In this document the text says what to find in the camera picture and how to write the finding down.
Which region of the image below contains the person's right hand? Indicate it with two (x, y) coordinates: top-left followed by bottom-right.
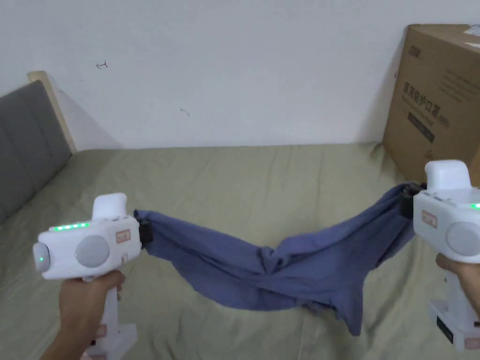
(435, 253), (480, 323)

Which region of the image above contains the dark blue shirt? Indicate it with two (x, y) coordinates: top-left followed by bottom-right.
(134, 183), (415, 337)

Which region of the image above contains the person's left hand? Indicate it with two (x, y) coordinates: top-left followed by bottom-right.
(56, 269), (126, 349)

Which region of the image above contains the brown cardboard carton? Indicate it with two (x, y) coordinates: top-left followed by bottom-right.
(382, 24), (480, 188)

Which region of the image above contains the grey padded headboard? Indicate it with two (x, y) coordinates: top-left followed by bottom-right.
(0, 71), (79, 225)

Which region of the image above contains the bed with pale green sheet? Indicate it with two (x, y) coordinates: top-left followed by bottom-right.
(0, 142), (480, 360)

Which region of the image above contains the person's left forearm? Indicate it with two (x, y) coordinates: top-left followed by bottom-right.
(37, 330), (92, 360)

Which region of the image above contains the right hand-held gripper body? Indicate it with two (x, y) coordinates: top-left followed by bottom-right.
(399, 161), (480, 354)

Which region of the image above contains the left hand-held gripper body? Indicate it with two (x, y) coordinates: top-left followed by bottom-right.
(32, 193), (155, 360)

